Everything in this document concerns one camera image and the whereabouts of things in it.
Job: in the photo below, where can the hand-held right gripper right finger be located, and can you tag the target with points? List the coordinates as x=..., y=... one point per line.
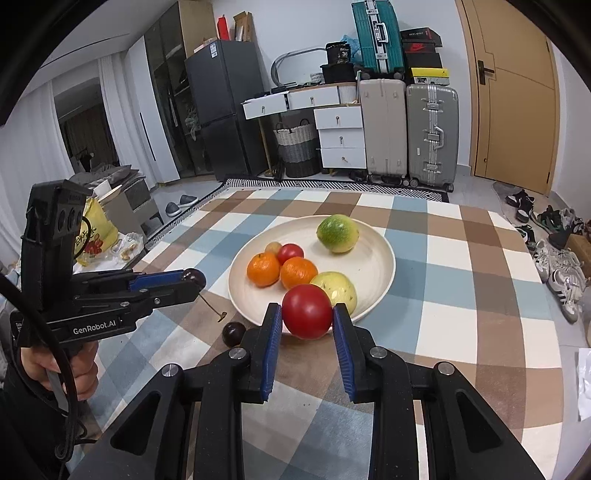
x=344, y=350

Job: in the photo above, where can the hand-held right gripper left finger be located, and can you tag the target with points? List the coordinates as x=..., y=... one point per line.
x=272, y=350

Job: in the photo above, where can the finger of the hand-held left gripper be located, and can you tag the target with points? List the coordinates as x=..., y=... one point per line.
x=175, y=295
x=157, y=280

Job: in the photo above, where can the dark purple plum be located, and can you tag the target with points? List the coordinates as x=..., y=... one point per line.
x=233, y=333
x=196, y=277

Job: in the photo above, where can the large red tomato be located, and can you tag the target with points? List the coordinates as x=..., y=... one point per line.
x=307, y=314

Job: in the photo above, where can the yellow-green citrus fruit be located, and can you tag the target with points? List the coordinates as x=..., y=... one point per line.
x=339, y=284

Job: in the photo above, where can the orange mandarin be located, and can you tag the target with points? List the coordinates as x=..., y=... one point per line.
x=299, y=273
x=263, y=270

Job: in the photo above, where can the cream round plate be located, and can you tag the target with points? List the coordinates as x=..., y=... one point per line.
x=369, y=263

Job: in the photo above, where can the small red tomato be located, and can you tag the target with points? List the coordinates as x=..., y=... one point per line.
x=291, y=253

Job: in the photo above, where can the small brown-yellow fruit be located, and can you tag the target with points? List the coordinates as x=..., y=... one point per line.
x=273, y=248

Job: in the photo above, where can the green citrus fruit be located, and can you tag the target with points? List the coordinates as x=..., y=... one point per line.
x=337, y=233

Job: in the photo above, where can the person's left forearm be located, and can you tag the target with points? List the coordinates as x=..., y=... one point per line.
x=23, y=429

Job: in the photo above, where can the person's left hand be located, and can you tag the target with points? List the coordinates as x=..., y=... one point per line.
x=81, y=374

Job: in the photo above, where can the clear plastic bag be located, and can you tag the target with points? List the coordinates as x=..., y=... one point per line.
x=129, y=247

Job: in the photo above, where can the small brown fruit stem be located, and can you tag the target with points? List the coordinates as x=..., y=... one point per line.
x=216, y=312

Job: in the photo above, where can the yellow plastic bag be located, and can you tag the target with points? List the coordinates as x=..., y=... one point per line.
x=99, y=230

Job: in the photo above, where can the grey slipper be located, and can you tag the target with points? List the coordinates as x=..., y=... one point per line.
x=187, y=200
x=173, y=209

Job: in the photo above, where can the open cardboard box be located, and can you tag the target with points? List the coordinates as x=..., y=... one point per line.
x=134, y=194

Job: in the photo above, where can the checkered tablecloth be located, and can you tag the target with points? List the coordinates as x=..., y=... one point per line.
x=461, y=300

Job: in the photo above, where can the white curtain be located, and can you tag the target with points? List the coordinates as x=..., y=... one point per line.
x=115, y=101

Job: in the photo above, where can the glass-door wardrobe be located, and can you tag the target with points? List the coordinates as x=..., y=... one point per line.
x=161, y=92

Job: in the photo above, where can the woven laundry basket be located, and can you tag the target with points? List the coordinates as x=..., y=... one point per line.
x=298, y=147

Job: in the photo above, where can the dark grey refrigerator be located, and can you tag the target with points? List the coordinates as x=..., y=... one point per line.
x=226, y=92

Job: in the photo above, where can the white dresser with drawers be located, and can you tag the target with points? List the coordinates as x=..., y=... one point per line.
x=341, y=138

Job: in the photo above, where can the beige suitcase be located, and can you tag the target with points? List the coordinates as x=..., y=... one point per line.
x=383, y=129

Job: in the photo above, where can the group of loose sneakers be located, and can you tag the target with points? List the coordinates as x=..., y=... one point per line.
x=558, y=272

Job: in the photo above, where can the grey suitcase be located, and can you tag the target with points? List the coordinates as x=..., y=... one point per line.
x=431, y=134

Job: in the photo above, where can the white paper sheet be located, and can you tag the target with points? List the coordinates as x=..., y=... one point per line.
x=584, y=383

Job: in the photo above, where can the white ribbed container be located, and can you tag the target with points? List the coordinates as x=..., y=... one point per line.
x=347, y=94

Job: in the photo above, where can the oval mirror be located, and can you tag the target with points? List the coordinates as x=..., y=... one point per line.
x=295, y=64

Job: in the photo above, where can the small white basket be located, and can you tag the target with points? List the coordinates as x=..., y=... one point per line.
x=316, y=78

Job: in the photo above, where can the small cardboard box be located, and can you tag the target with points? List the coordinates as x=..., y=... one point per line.
x=579, y=244

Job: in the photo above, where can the large cardboard sheet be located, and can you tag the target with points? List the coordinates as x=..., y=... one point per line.
x=196, y=23

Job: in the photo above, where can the flat cardboard box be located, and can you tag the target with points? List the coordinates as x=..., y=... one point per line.
x=244, y=26

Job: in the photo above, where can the black storage box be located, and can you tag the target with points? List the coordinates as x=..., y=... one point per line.
x=339, y=74

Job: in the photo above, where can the yellow and black shoe box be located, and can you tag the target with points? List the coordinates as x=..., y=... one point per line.
x=429, y=76

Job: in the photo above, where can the plain black shoe box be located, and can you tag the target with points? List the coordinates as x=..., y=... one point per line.
x=424, y=61

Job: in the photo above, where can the wooden door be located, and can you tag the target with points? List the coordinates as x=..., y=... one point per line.
x=517, y=101

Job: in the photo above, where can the blue plastic bag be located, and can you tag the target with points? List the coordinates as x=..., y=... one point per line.
x=352, y=44

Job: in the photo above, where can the black shoe box red logo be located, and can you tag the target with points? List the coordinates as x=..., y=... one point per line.
x=421, y=47

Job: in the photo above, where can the teal suitcase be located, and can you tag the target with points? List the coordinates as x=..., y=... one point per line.
x=376, y=37

